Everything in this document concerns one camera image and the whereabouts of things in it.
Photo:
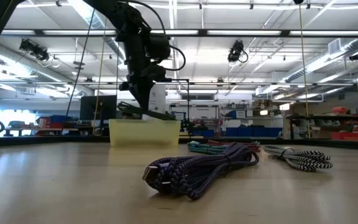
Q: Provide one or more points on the yellow translucent plastic bin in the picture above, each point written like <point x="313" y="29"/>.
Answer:
<point x="145" y="133"/>

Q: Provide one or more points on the red crate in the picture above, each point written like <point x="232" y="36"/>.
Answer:
<point x="43" y="123"/>

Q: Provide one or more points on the small red box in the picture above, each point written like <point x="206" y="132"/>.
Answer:
<point x="340" y="110"/>

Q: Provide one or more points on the black ceiling camera rig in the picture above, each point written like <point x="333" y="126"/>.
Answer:
<point x="34" y="49"/>
<point x="236" y="51"/>

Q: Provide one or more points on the blue storage bin row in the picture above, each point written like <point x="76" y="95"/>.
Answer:
<point x="259" y="131"/>

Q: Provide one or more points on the red storage bin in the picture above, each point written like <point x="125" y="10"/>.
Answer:
<point x="346" y="136"/>

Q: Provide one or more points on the metal shelf rack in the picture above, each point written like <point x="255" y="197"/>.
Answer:
<point x="253" y="117"/>

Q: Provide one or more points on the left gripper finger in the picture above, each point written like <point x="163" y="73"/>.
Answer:
<point x="139" y="98"/>
<point x="148" y="99"/>

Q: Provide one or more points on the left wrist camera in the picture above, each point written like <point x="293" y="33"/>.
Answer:
<point x="158" y="74"/>

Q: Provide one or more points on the teal zip tie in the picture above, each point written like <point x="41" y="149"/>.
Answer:
<point x="256" y="142"/>

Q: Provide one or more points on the green zip tie loop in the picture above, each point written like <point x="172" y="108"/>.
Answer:
<point x="129" y="109"/>

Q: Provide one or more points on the black aluminium table frame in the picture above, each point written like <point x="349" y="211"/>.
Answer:
<point x="42" y="140"/>

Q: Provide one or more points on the black computer monitor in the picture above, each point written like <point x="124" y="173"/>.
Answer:
<point x="98" y="107"/>

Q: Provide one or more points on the blue crate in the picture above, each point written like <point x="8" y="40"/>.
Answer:
<point x="59" y="119"/>

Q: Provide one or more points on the white cabinet box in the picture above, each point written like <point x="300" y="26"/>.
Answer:
<point x="159" y="102"/>

